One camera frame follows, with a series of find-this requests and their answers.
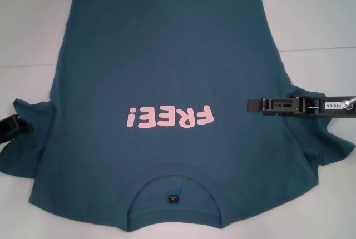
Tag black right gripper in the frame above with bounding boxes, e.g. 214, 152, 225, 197
247, 96, 356, 117

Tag right arm cable with connector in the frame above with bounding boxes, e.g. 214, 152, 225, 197
342, 96, 356, 111

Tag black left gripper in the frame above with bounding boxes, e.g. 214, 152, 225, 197
0, 114, 34, 150

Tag teal FREE print t-shirt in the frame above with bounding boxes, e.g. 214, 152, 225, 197
1, 0, 356, 222

